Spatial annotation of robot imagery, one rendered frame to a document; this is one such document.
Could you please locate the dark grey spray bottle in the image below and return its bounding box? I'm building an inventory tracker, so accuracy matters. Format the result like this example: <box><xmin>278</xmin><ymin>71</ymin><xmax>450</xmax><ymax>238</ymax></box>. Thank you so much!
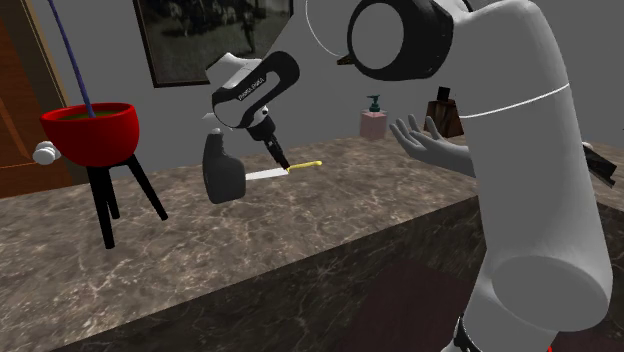
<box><xmin>201</xmin><ymin>127</ymin><xmax>248</xmax><ymax>205</ymax></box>

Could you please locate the pink soap dispenser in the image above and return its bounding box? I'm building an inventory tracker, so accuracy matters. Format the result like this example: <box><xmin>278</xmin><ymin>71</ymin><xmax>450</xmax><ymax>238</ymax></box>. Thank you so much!
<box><xmin>359</xmin><ymin>93</ymin><xmax>389</xmax><ymax>141</ymax></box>

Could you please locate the grey hand sculpture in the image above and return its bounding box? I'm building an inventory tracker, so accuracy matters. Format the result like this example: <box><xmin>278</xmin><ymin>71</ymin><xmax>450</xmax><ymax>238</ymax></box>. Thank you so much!
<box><xmin>388</xmin><ymin>113</ymin><xmax>477</xmax><ymax>180</ymax></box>

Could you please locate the red planter on black legs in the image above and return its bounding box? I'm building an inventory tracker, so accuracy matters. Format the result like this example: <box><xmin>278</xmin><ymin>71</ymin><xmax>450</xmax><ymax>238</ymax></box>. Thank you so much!
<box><xmin>39</xmin><ymin>0</ymin><xmax>170</xmax><ymax>251</ymax></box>

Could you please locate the brown bottle with black cap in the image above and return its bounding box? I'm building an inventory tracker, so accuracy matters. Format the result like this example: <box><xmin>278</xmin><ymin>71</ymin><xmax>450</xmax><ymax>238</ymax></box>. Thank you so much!
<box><xmin>422</xmin><ymin>85</ymin><xmax>465</xmax><ymax>140</ymax></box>

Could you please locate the brown wooden door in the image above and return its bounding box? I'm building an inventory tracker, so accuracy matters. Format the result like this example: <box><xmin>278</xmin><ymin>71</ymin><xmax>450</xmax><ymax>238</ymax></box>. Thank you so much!
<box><xmin>0</xmin><ymin>0</ymin><xmax>75</xmax><ymax>200</ymax></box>

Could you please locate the black flat object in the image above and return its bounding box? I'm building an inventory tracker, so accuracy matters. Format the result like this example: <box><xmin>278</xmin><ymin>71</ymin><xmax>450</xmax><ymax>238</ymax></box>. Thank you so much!
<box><xmin>581</xmin><ymin>141</ymin><xmax>618</xmax><ymax>189</ymax></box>

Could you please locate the knife with yellow handle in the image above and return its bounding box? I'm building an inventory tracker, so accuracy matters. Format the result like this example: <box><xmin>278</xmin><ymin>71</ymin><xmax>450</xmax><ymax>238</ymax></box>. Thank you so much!
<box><xmin>244</xmin><ymin>160</ymin><xmax>324</xmax><ymax>182</ymax></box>

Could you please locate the dark framed wall picture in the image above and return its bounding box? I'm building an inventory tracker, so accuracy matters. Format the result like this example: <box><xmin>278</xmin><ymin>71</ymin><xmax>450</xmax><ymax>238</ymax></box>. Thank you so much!
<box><xmin>131</xmin><ymin>0</ymin><xmax>295</xmax><ymax>89</ymax></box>

